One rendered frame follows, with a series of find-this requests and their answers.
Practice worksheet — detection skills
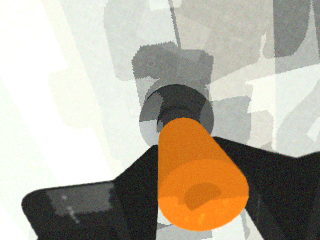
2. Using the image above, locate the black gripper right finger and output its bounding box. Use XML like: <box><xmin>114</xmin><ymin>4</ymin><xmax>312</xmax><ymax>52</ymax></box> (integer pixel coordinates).
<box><xmin>212</xmin><ymin>136</ymin><xmax>320</xmax><ymax>240</ymax></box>

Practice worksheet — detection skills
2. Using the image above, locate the orange knob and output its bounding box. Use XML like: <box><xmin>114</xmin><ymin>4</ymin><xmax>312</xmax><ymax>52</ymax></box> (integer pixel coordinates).
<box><xmin>158</xmin><ymin>118</ymin><xmax>249</xmax><ymax>231</ymax></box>

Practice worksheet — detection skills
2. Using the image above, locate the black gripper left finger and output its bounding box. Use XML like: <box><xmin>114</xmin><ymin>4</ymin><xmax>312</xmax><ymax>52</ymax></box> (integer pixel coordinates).
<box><xmin>21</xmin><ymin>145</ymin><xmax>159</xmax><ymax>240</ymax></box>

